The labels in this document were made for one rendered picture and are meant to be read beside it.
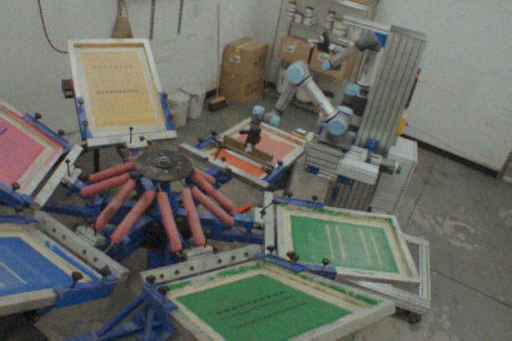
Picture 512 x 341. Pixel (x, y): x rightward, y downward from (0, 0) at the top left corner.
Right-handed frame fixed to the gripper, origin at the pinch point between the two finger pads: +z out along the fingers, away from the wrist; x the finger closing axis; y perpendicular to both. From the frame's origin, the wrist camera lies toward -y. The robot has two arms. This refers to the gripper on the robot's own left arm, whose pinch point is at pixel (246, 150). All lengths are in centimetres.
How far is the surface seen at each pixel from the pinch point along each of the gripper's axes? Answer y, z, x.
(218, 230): 33, 1, -84
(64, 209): -45, 10, -122
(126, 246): 8, -1, -128
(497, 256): 219, 94, 172
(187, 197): 21, -23, -100
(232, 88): -172, 85, 269
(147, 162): -6, -31, -100
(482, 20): 108, -95, 357
